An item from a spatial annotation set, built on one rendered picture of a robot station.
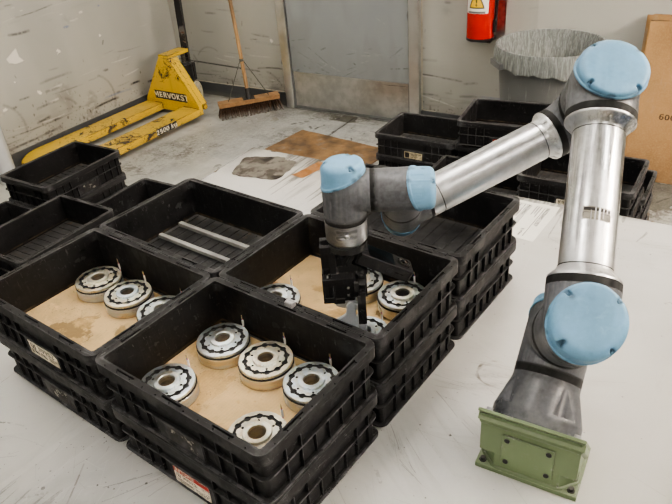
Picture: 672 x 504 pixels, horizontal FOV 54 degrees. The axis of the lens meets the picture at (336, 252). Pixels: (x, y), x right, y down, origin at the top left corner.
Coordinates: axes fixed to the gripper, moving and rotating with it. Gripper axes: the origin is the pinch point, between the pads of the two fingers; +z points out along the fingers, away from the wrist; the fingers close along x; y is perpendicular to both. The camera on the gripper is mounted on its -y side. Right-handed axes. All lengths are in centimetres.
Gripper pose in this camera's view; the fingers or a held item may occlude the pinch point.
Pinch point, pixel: (364, 325)
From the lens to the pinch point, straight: 129.1
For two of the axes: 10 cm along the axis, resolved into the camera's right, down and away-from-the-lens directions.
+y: -10.0, 0.7, 0.2
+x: 0.2, 5.3, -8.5
